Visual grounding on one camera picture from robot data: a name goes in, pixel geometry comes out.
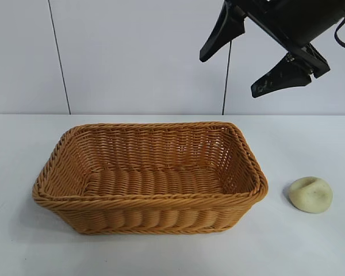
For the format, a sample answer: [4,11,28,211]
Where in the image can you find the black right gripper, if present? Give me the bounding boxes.
[200,0,345,99]

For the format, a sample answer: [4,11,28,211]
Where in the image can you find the brown woven wicker basket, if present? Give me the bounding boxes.
[32,121,269,235]

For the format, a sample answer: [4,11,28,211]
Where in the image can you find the pale round egg yolk pastry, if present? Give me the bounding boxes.
[288,176,334,214]

